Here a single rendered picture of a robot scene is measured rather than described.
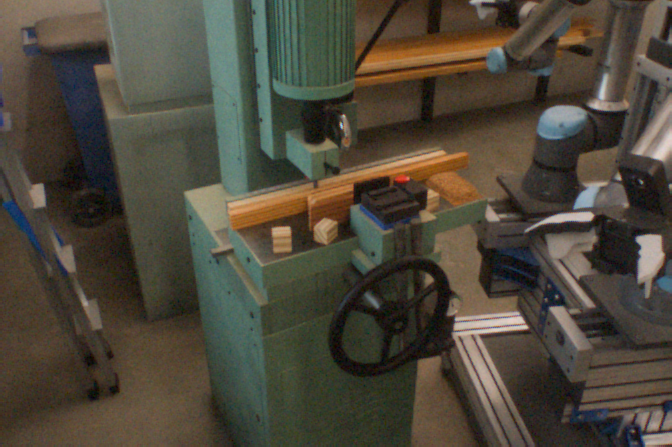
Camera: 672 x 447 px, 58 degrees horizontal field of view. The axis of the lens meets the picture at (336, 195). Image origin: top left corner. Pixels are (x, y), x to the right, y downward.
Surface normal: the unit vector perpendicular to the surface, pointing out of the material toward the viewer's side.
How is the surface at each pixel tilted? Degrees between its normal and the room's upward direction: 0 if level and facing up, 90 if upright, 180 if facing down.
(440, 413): 0
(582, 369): 90
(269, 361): 90
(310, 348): 90
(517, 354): 0
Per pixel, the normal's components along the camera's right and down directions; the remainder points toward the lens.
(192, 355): 0.00, -0.88
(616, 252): -0.83, 0.27
